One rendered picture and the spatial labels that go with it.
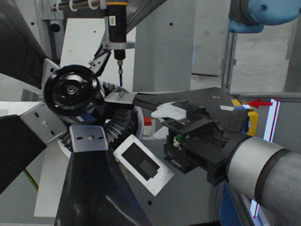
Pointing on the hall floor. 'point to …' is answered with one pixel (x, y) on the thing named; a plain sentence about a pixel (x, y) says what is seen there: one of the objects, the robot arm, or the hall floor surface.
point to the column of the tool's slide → (45, 40)
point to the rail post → (217, 202)
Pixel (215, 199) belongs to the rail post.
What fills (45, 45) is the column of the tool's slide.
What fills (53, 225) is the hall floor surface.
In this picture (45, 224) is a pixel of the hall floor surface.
